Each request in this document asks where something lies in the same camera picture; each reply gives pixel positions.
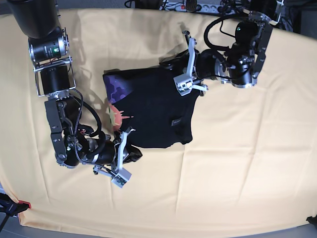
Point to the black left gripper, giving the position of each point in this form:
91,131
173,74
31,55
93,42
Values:
207,65

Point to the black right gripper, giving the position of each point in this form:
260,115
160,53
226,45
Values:
109,154

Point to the black T-shirt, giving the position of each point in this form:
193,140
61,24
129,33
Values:
149,102

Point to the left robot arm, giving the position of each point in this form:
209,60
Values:
238,65

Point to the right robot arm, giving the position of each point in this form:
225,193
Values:
76,128

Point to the white power strip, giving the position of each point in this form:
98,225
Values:
212,7

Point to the yellow table cloth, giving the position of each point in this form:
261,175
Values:
251,166

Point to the blue red table clamp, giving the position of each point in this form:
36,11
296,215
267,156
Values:
11,208

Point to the black corner clamp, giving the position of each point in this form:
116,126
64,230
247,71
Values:
312,220

